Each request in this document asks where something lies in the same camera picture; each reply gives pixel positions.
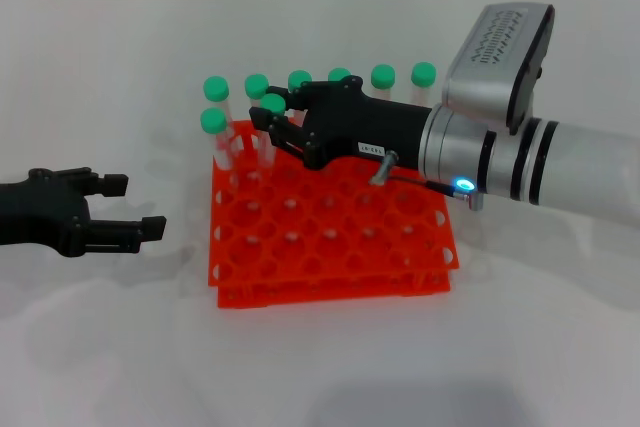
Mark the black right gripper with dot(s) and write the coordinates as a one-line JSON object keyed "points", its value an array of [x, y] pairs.
{"points": [[365, 127]]}

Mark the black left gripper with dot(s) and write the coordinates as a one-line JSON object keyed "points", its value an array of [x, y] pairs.
{"points": [[45, 214]]}

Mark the orange test tube rack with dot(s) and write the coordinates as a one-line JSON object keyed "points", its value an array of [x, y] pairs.
{"points": [[330, 227]]}

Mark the silver vented box housing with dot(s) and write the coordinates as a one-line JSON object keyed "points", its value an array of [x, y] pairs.
{"points": [[495, 67]]}

